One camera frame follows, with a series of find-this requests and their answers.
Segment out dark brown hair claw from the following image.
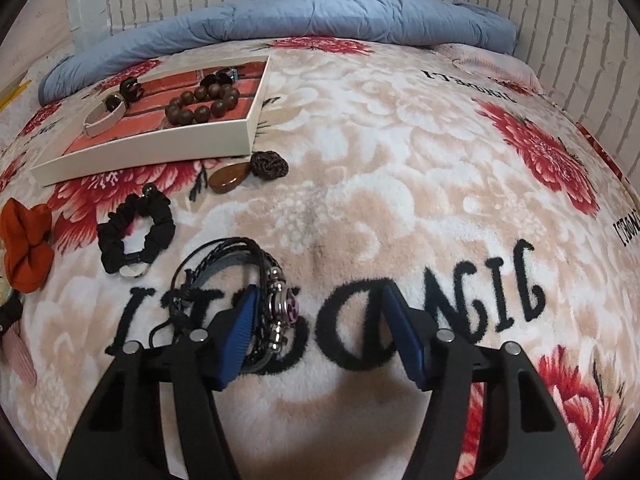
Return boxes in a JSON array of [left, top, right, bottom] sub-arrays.
[[118, 76, 144, 105]]

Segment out rolled blue quilt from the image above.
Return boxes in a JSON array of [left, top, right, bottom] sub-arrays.
[[38, 0, 518, 105]]

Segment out black braided leather bracelet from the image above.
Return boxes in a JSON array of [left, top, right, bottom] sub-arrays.
[[148, 236, 301, 374]]

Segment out brown wooden bead bracelet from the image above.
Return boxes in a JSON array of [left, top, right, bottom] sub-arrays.
[[164, 82, 241, 128]]

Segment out colourful braided ring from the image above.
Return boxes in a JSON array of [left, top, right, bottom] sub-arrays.
[[199, 66, 246, 89]]

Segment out brown teardrop stone pendant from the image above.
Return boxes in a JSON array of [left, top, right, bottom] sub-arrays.
[[207, 162, 252, 194]]

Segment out white tray with brick liner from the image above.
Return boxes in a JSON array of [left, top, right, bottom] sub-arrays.
[[30, 55, 269, 186]]

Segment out pink floral pillow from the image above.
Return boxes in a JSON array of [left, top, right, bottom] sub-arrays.
[[432, 44, 544, 94]]

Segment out floral fleece bed blanket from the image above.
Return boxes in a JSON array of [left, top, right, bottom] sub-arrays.
[[1, 39, 639, 479]]

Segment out white bangle bracelet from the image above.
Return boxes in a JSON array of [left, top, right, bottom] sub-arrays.
[[81, 91, 129, 139]]

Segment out yellow strip at bedside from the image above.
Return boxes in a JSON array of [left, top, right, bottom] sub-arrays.
[[0, 79, 32, 110]]

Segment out black scrunchie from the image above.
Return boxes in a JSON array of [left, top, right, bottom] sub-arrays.
[[96, 183, 176, 278]]

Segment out orange fabric scrunchie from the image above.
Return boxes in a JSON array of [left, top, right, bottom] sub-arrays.
[[1, 198, 54, 294]]

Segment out clear plastic sheet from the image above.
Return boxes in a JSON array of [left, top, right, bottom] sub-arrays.
[[66, 0, 110, 53]]

